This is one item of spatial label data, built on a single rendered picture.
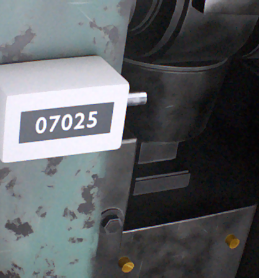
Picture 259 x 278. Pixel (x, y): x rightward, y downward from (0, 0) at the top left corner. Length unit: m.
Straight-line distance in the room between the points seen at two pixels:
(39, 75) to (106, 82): 0.04
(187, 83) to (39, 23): 0.18
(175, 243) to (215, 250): 0.05
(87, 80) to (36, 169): 0.08
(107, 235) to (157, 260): 0.10
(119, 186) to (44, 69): 0.12
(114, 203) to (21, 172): 0.08
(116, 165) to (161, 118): 0.10
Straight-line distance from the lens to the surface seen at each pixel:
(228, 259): 0.67
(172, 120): 0.59
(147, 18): 0.55
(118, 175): 0.50
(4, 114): 0.39
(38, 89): 0.39
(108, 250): 0.54
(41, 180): 0.47
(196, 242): 0.63
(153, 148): 0.63
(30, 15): 0.42
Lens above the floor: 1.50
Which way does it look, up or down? 28 degrees down
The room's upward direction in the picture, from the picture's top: 9 degrees clockwise
